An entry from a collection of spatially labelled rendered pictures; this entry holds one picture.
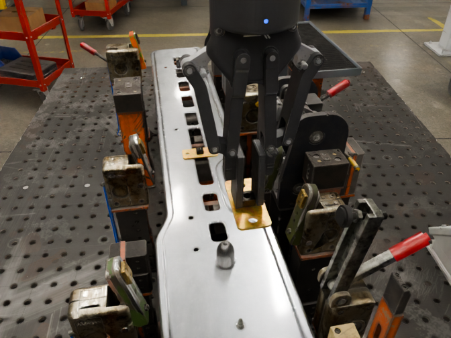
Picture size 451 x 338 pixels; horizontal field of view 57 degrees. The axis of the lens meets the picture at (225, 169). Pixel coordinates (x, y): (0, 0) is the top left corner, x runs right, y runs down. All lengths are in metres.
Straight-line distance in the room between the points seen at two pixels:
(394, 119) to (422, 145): 0.20
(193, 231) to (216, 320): 0.20
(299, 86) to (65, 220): 1.04
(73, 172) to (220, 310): 0.96
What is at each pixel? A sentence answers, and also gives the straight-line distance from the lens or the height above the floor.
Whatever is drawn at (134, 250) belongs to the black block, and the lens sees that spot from 0.79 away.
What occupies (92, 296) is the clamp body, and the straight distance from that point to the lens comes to 0.68.
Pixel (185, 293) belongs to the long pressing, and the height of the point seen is 1.00.
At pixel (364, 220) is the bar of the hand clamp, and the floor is 1.21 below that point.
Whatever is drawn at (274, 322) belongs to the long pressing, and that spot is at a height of 1.00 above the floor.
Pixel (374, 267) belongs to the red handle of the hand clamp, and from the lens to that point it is 0.64.
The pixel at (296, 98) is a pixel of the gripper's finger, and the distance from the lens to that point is 0.40.
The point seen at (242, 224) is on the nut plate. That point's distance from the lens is 0.45.
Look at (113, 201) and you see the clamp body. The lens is 0.96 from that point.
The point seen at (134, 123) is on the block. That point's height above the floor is 0.93.
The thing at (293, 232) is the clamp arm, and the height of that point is 1.01.
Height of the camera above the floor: 1.57
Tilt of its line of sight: 37 degrees down
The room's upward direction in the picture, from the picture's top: straight up
